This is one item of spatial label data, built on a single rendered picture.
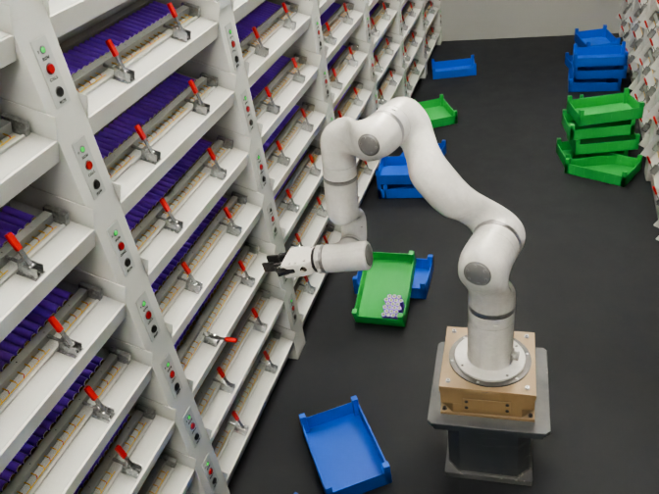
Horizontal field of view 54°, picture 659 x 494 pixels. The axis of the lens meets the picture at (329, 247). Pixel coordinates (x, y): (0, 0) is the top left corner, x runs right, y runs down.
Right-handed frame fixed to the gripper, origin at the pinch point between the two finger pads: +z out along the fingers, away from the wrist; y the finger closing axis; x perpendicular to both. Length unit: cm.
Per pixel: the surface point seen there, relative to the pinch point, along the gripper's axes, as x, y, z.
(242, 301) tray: -7.6, -8.1, 9.7
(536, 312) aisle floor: -70, 54, -66
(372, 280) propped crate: -52, 57, -4
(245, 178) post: 21.5, 15.9, 7.2
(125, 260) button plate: 38, -50, 1
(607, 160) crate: -72, 171, -96
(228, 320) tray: -7.2, -17.1, 10.5
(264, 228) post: 2.8, 15.9, 8.0
